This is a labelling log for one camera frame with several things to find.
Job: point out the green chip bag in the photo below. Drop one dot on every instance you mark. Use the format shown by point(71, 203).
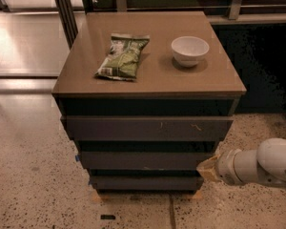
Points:
point(122, 61)

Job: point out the grey bottom drawer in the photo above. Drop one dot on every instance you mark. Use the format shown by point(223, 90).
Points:
point(146, 183)

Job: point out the white ceramic bowl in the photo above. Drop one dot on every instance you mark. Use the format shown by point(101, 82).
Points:
point(188, 51)

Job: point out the black floor tape marker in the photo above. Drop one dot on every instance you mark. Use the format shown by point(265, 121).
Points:
point(108, 217)

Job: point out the grey top drawer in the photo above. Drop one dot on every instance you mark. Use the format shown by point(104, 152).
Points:
point(135, 128)

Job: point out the grey middle drawer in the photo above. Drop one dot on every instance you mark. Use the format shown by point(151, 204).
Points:
point(141, 160)

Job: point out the grey drawer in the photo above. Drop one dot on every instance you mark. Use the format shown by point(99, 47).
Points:
point(141, 160)
point(146, 183)
point(135, 128)

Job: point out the padded gripper body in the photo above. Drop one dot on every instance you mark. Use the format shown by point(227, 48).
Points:
point(226, 167)

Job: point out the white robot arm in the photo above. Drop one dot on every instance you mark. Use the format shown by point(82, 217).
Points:
point(265, 165)

